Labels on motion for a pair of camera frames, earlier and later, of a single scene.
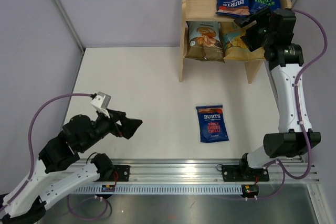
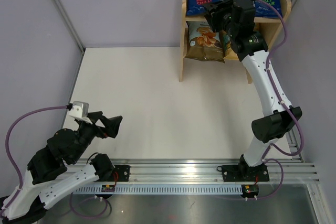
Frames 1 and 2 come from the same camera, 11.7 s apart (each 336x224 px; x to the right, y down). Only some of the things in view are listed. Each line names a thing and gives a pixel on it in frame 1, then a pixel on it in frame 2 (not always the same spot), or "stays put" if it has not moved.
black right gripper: x=249 y=39 → x=227 y=4
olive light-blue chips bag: x=204 y=41 stays put
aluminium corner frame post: x=62 y=11 stays put
